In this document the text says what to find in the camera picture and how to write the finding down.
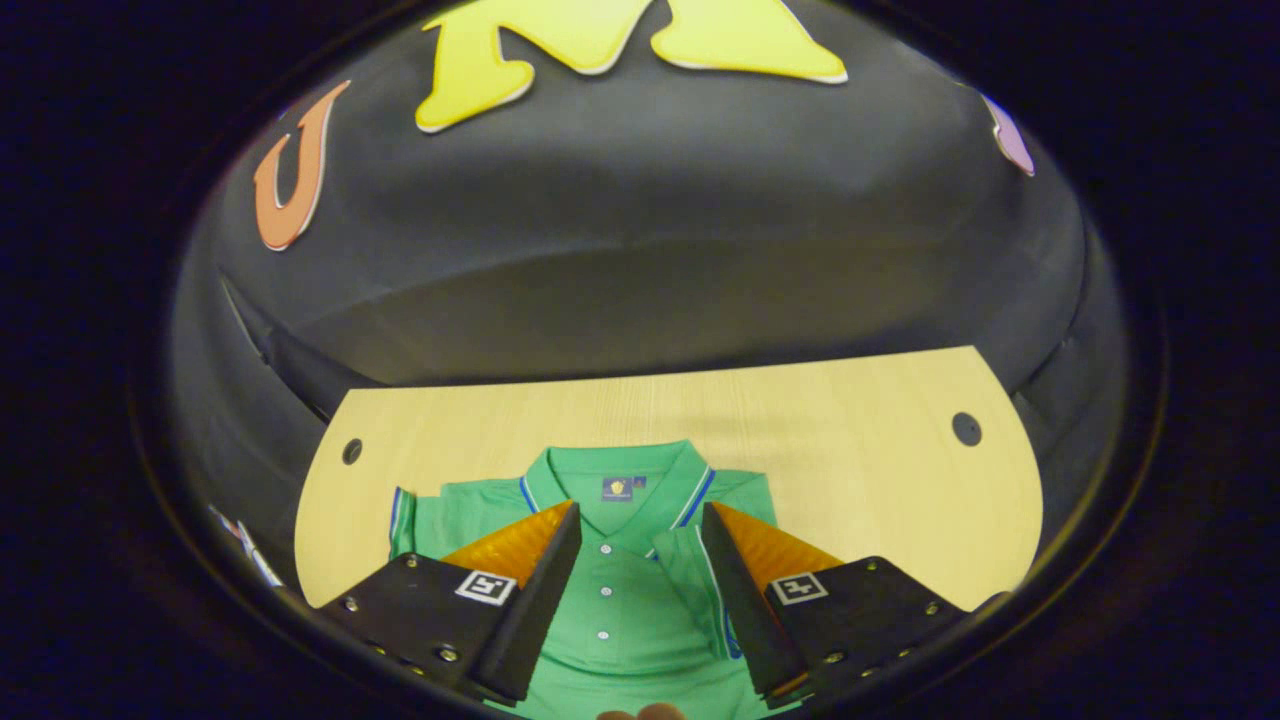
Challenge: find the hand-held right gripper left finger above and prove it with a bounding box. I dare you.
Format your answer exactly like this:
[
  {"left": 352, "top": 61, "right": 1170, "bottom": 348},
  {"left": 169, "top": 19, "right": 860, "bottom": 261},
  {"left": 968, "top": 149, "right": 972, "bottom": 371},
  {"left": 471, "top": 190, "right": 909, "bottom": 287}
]
[{"left": 320, "top": 500, "right": 583, "bottom": 706}]

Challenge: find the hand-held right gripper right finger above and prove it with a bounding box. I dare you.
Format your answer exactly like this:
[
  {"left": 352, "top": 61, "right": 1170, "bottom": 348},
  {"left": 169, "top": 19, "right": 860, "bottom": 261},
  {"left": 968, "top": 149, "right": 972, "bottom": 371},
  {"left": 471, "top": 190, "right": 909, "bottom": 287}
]
[{"left": 700, "top": 502, "right": 971, "bottom": 709}]

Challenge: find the green T-shirt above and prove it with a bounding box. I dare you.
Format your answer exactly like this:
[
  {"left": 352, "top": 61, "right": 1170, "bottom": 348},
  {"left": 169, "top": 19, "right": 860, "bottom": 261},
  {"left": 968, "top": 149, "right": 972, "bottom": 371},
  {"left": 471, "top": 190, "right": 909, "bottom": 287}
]
[{"left": 388, "top": 440, "right": 801, "bottom": 720}]

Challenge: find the white printed board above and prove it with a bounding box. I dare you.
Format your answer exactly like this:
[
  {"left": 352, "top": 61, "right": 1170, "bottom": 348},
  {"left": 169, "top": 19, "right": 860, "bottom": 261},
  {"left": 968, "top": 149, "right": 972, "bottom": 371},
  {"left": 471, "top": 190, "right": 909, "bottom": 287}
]
[{"left": 208, "top": 503, "right": 286, "bottom": 589}]

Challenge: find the black backdrop cloth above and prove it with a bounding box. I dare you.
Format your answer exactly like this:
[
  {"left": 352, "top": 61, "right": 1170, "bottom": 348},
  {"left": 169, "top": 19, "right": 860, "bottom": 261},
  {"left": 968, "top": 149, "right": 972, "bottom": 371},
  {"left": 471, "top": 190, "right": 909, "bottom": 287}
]
[{"left": 165, "top": 0, "right": 1131, "bottom": 601}]

